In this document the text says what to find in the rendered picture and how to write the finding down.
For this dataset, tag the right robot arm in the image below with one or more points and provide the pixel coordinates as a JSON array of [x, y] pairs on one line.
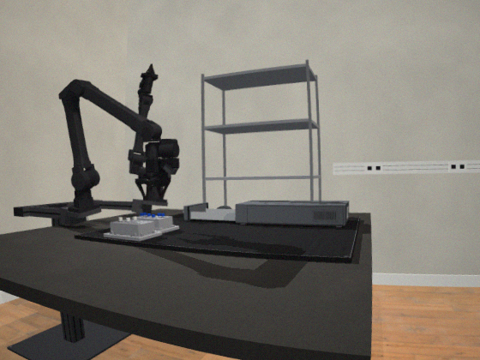
[[147, 129]]

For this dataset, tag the white block with round holes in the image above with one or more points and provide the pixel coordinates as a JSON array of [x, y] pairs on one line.
[[159, 222], [130, 228]]

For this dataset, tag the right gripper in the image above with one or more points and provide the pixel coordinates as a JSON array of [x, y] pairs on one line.
[[144, 178]]

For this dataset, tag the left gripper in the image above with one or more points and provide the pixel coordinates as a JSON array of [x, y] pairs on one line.
[[150, 76]]

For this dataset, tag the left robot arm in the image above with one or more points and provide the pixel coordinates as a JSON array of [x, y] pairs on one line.
[[138, 146]]

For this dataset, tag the white square plate with slots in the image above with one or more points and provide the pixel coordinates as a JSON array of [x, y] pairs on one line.
[[134, 238]]

